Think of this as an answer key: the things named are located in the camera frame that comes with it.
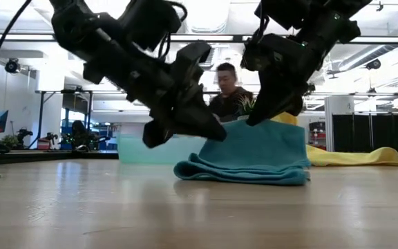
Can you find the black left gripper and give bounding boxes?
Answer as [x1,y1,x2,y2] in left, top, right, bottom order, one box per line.
[124,57,228,149]

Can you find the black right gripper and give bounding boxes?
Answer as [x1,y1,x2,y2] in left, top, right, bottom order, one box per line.
[245,33,325,127]

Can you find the teal microfiber towel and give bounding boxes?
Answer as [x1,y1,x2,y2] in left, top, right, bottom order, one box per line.
[173,118,312,187]

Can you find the yellow microfiber towel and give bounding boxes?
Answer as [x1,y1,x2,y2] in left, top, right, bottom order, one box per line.
[270,111,398,168]

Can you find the potted plant white geometric pot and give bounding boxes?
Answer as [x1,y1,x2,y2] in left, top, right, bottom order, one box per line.
[236,94,257,118]

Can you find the translucent green plastic bin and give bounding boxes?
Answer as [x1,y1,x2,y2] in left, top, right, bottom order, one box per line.
[117,132,209,165]

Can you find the person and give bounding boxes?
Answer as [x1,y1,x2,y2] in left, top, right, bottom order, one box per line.
[207,62,256,122]

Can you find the red storage bin rack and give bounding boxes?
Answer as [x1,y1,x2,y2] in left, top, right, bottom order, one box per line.
[308,120,327,150]

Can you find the black room partition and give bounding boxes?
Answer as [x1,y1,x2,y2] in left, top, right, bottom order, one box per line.
[332,111,398,153]

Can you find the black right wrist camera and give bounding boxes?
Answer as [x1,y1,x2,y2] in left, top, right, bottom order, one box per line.
[239,33,280,73]

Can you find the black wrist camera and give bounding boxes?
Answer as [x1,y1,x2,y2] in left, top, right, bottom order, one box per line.
[173,40,216,91]
[239,33,280,73]

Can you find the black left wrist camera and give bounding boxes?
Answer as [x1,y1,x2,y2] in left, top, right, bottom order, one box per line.
[173,40,216,91]

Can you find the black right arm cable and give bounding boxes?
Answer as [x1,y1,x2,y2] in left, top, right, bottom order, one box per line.
[249,1,272,46]

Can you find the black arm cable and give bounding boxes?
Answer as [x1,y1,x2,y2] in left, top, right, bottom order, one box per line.
[249,1,272,46]
[156,0,189,60]

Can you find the black ceiling camera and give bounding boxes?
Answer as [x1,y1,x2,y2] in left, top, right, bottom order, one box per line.
[365,58,382,71]
[4,57,21,74]

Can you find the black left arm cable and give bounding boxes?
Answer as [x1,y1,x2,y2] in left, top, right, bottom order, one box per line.
[156,0,189,60]

